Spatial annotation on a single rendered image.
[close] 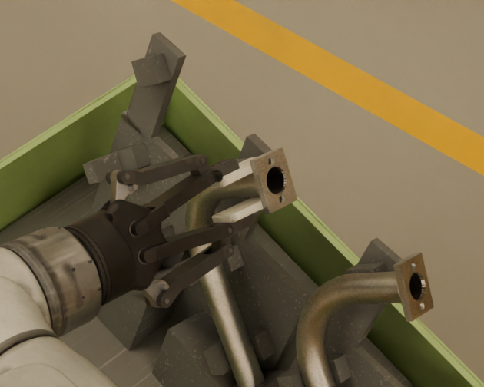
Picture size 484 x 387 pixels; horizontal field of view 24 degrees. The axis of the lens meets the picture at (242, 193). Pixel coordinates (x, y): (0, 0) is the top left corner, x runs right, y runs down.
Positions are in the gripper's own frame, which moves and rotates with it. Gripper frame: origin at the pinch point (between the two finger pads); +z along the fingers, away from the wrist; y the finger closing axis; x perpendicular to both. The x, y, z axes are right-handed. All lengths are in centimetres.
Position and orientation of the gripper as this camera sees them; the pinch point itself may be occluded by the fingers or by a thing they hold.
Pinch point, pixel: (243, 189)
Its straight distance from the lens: 107.9
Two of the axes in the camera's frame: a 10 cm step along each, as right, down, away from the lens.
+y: -2.8, -9.4, -2.0
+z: 7.1, -3.4, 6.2
